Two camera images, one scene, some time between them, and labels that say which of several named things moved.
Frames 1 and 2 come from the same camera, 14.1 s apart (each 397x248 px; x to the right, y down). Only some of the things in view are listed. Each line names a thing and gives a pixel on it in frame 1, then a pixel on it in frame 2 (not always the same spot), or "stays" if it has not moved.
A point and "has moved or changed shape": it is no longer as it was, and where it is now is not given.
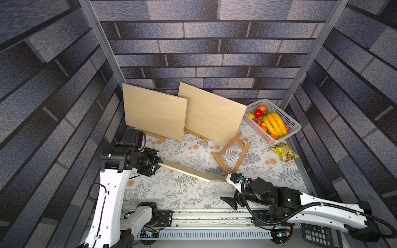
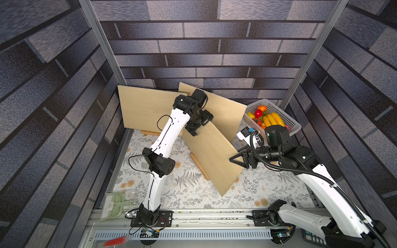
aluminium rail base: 217,228 stays
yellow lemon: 250,115 stays
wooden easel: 246,147 to 199,166
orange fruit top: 262,107 stays
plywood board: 154,112 has moved or changed shape
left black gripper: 155,165 to 207,116
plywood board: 199,172 to 217,155
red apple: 258,113 stays
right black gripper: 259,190 to 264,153
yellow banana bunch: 275,123 stays
